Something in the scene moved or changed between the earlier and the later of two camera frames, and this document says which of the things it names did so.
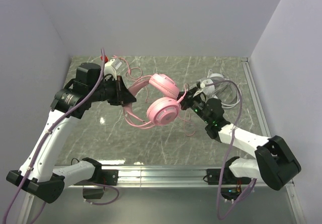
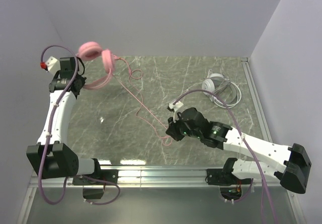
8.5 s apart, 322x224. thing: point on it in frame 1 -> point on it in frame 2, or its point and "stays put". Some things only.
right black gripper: (190, 100) -> (172, 130)
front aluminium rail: (168, 176) stays put
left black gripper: (119, 90) -> (79, 83)
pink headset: (164, 108) -> (93, 51)
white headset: (217, 86) stays put
